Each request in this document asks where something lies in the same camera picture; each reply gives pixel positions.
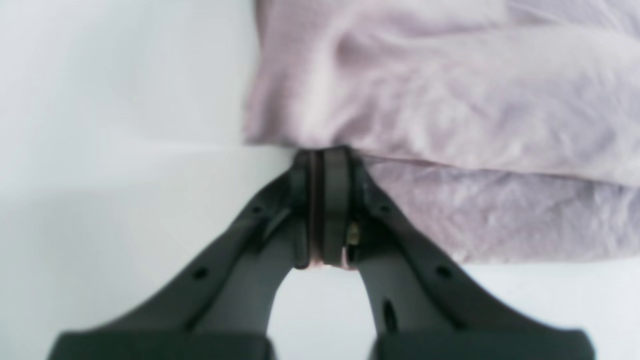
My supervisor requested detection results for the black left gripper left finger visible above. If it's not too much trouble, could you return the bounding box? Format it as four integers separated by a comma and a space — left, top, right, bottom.
49, 151, 313, 360

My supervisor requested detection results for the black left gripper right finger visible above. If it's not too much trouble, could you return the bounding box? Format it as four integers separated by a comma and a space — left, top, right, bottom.
320, 147, 595, 360

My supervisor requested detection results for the mauve pink T-shirt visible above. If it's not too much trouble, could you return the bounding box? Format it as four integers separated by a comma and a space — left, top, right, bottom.
244, 0, 640, 264

